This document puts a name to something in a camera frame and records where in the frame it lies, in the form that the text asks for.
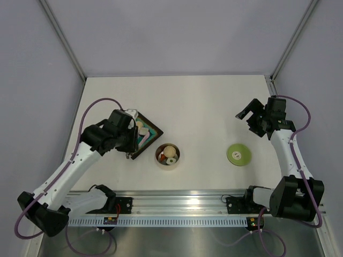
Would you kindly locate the sushi roll piece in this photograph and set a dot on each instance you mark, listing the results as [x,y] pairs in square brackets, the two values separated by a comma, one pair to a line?
[171,161]

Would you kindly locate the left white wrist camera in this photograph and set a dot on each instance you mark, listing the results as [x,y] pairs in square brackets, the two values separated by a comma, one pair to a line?
[133,113]

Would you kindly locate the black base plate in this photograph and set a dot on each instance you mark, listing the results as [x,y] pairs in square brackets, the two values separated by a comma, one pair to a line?
[236,205]
[121,205]

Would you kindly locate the steel round bowl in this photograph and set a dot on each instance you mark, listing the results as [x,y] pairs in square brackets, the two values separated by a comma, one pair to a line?
[163,164]

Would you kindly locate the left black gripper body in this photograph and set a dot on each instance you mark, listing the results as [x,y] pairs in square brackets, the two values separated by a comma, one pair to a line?
[127,140]

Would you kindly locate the green round lid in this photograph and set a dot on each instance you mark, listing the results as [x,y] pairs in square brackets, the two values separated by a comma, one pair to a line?
[239,154]

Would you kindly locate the right aluminium frame post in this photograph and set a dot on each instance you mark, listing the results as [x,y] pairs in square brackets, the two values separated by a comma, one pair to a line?
[294,38]

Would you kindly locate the left aluminium frame post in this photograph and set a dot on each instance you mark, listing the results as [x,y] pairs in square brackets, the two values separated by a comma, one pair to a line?
[48,11]

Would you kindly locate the aluminium mounting rail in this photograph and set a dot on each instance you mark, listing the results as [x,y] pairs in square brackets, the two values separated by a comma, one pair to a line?
[179,203]

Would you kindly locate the black teal lunch tray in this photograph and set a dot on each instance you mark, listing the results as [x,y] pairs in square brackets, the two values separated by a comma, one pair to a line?
[155,133]

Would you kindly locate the pink metal tongs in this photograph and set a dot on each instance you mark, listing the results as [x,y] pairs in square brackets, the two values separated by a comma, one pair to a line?
[145,137]

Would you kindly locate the aluminium frame post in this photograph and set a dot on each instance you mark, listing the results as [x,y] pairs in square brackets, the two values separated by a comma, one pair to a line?
[294,38]
[48,11]

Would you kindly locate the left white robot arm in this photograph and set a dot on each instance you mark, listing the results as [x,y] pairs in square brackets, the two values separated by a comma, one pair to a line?
[48,208]

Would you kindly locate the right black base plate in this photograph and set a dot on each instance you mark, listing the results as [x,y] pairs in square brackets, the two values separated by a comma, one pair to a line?
[236,205]

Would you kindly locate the white rice triangle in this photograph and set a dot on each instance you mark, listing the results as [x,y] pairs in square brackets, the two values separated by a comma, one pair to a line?
[143,131]

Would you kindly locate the beige bun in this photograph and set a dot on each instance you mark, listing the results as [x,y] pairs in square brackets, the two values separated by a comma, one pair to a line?
[139,124]
[169,151]

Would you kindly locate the white slotted cable duct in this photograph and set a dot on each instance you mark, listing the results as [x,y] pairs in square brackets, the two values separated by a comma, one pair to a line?
[161,222]

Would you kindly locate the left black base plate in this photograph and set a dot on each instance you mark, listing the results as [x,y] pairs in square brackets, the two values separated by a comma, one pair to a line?
[121,205]

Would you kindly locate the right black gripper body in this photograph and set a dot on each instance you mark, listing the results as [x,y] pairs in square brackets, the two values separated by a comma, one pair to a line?
[257,123]

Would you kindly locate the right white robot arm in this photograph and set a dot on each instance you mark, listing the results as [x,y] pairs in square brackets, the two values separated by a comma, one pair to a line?
[298,195]

